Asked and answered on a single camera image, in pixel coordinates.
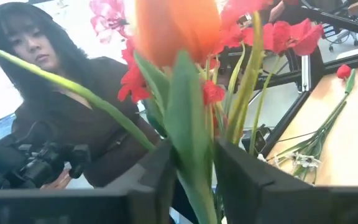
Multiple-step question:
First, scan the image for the white artificial flower bunch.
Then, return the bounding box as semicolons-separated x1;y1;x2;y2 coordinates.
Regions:
256;93;349;186

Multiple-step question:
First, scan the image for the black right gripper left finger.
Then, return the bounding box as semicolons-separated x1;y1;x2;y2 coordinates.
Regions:
0;139;177;224

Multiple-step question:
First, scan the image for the orange artificial tulip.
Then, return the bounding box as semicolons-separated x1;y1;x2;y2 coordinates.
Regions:
0;0;223;224

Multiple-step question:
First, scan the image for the black table edge rail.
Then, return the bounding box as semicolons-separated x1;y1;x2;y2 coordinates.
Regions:
242;46;358;156

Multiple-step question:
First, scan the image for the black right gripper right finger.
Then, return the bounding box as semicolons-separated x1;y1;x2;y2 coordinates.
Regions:
214;138;358;224

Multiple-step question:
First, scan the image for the person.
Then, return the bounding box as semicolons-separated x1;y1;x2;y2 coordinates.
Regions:
0;1;167;191

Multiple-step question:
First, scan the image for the office chair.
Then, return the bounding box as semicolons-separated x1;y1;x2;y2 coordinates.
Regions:
323;24;358;53

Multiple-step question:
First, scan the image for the red artificial tulip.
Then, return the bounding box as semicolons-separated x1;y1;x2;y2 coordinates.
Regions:
287;63;357;153

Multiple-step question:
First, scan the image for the person's hand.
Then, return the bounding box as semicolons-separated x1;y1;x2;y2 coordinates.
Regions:
40;169;71;190

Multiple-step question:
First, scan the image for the red artificial flower bunch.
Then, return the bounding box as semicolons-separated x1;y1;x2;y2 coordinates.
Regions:
88;0;324;156

